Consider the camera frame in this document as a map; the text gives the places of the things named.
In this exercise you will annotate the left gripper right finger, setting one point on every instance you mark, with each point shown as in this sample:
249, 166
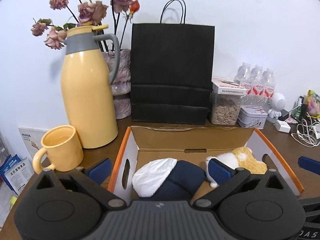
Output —
229, 181

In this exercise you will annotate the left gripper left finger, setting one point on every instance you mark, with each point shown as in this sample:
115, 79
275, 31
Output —
89, 181

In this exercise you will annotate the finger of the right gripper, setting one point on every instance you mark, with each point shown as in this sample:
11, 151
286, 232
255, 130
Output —
309, 165

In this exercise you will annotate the white and yellow plush toy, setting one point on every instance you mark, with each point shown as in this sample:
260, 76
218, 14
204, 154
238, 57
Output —
239, 157

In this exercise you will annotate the yellow ceramic mug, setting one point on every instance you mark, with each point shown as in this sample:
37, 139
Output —
62, 147

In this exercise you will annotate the white charger adapter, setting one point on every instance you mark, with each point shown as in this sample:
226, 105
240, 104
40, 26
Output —
282, 126

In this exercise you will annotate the red cardboard box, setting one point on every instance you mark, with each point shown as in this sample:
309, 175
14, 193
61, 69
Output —
141, 145

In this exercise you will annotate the small printed tin box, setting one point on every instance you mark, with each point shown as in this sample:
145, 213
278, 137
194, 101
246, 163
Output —
252, 117

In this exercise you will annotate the colourful snack bag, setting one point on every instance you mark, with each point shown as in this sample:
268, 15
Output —
313, 104

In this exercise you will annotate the yellow thermos jug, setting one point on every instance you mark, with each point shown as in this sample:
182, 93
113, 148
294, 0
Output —
86, 85

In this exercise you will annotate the white robot figurine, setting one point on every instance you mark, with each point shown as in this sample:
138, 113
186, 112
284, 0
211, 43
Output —
276, 106

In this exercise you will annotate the blue booklets on floor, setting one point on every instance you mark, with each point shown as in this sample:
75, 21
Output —
16, 172

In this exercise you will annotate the clear jar of seeds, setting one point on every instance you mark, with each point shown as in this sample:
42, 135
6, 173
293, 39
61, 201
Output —
226, 100

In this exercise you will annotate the water bottle middle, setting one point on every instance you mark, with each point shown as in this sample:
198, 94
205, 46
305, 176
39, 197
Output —
256, 90

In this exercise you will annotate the water bottle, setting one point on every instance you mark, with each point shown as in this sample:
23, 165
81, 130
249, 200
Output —
243, 73
269, 87
256, 90

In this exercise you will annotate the water bottle right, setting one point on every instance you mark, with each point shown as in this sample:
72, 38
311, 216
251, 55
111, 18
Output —
269, 87

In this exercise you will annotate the pink fuzzy vase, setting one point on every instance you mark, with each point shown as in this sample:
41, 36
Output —
121, 87

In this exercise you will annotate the water bottle left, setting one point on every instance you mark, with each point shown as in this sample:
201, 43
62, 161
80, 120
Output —
243, 73

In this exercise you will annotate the black paper shopping bag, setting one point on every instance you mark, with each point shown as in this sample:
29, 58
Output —
171, 71

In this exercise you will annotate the dried rose bouquet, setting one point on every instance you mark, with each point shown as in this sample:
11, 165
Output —
90, 13

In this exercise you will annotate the white wall panel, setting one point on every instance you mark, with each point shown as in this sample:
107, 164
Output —
32, 139

